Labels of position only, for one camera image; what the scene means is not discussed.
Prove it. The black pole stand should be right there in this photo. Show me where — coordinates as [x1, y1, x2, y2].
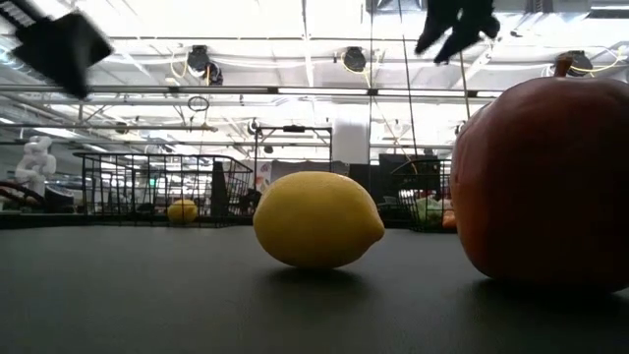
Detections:
[210, 160, 230, 217]

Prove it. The yellow lemon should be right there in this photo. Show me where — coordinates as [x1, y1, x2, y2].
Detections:
[166, 198, 200, 226]
[253, 170, 386, 270]

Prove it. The red apple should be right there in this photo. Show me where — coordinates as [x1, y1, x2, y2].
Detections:
[449, 54, 629, 295]

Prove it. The long ceiling light strip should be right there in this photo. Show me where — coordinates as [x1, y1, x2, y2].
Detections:
[0, 84, 505, 99]

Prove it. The long black cable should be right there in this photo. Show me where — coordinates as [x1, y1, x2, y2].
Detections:
[397, 0, 420, 158]

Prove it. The black wire basket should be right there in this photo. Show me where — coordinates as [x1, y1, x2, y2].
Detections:
[390, 156, 456, 233]
[73, 150, 255, 228]

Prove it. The green bell pepper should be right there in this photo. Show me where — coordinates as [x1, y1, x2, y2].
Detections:
[415, 196, 443, 227]

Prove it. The black table mat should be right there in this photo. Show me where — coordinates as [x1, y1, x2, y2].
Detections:
[0, 223, 629, 354]

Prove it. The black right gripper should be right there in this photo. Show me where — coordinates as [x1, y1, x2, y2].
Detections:
[415, 0, 501, 65]

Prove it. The black metal frame rig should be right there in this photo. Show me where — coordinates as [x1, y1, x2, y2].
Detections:
[253, 125, 334, 188]

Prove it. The yellow cable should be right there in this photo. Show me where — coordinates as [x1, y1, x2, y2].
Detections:
[457, 48, 473, 120]

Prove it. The white sheet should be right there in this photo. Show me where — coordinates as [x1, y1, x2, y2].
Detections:
[268, 159, 351, 198]

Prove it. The black computer case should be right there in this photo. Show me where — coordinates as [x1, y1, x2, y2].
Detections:
[377, 152, 443, 198]

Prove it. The black panel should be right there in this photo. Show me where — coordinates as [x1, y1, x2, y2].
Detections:
[348, 164, 371, 201]

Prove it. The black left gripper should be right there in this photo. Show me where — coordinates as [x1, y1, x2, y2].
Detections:
[0, 0, 114, 99]

